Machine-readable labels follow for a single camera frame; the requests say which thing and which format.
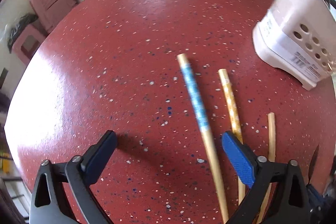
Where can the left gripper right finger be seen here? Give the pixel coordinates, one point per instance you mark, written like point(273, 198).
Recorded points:
point(289, 202)

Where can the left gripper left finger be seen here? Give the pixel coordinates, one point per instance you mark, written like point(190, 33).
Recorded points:
point(49, 203)

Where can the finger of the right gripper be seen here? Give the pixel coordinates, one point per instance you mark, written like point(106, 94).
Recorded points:
point(322, 208)

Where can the dark translucent plastic spoon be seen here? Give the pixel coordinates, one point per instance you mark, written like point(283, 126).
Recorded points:
point(313, 163)

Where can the plain bamboo chopstick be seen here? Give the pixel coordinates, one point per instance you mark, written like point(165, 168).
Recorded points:
point(271, 157)

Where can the orange patterned bamboo chopstick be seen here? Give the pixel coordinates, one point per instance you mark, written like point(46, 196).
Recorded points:
point(231, 104)

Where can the pink plastic utensil holder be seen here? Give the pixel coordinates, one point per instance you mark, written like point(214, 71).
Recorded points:
point(298, 36)

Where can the blue patterned bamboo chopstick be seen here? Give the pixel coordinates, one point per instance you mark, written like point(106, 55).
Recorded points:
point(206, 133)

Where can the black plastic bag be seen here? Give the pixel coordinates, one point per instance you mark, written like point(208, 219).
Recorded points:
point(19, 27)

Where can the pink plastic stool stack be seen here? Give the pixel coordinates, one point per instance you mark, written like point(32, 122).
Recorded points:
point(50, 13)

